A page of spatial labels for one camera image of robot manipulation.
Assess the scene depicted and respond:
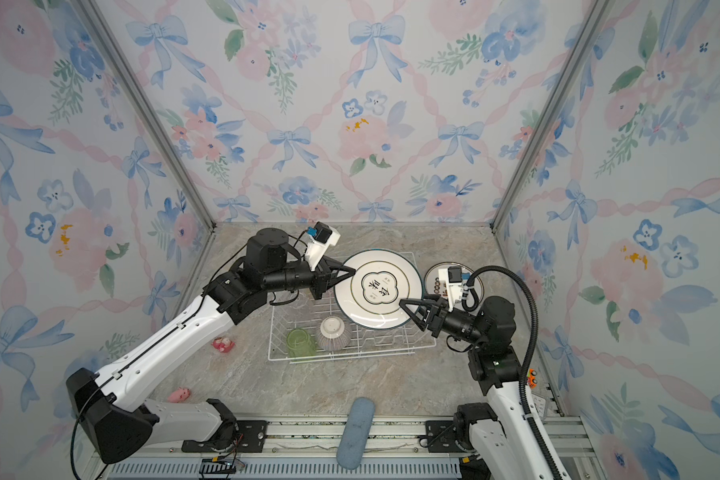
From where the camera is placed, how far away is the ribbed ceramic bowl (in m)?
0.85

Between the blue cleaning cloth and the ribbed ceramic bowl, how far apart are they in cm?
15

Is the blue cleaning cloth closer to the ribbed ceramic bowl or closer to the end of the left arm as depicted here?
the ribbed ceramic bowl

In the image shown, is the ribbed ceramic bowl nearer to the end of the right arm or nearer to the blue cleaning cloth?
the blue cleaning cloth

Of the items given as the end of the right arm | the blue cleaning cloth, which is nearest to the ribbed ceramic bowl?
the blue cleaning cloth

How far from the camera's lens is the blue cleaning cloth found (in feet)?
2.31
